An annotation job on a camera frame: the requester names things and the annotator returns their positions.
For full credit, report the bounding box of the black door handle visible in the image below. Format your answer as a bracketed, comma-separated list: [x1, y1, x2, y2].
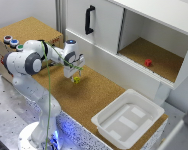
[84, 4, 96, 36]

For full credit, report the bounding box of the white cabinet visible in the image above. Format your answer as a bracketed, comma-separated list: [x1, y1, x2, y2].
[64, 0, 188, 108]

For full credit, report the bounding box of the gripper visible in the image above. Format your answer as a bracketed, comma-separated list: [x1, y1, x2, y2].
[63, 53, 86, 79]

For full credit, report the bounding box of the pink block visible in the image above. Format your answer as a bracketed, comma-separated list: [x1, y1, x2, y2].
[144, 58, 153, 68]

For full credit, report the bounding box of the blue button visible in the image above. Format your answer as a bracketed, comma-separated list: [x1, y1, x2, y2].
[9, 38, 20, 49]

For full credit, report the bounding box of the white sliding door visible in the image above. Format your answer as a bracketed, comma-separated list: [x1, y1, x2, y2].
[66, 0, 125, 56]

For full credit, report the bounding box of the yellow block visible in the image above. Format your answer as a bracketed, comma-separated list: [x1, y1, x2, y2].
[72, 76, 81, 85]

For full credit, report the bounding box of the red button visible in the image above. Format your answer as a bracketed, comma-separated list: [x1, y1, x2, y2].
[3, 35, 14, 45]

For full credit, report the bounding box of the green button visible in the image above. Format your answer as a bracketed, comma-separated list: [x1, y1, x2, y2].
[15, 44, 25, 53]

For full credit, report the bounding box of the white plastic box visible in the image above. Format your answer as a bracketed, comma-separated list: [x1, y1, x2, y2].
[90, 88, 166, 150]

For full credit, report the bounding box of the green cable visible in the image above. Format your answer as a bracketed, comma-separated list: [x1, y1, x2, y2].
[39, 40, 84, 150]

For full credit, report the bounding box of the wooden drawer box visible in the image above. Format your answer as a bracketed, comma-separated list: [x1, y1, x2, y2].
[0, 16, 65, 84]

